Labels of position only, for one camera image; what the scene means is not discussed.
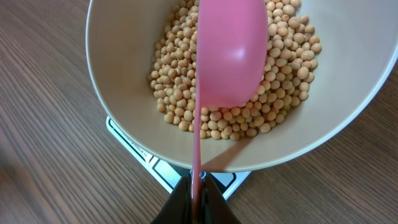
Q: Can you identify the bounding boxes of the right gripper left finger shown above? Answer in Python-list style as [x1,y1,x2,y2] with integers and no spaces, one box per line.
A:
[150,176,190,224]

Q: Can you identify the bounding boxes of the pink measuring scoop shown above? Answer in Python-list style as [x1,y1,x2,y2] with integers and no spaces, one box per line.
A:
[190,0,268,220]

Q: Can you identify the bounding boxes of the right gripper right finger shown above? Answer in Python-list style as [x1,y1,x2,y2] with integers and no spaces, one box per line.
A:
[201,177,241,224]

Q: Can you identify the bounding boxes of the white bowl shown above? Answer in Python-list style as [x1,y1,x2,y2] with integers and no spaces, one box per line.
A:
[86,0,397,172]

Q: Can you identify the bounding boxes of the soybeans in bowl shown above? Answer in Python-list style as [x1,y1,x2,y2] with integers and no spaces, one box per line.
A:
[149,0,322,140]

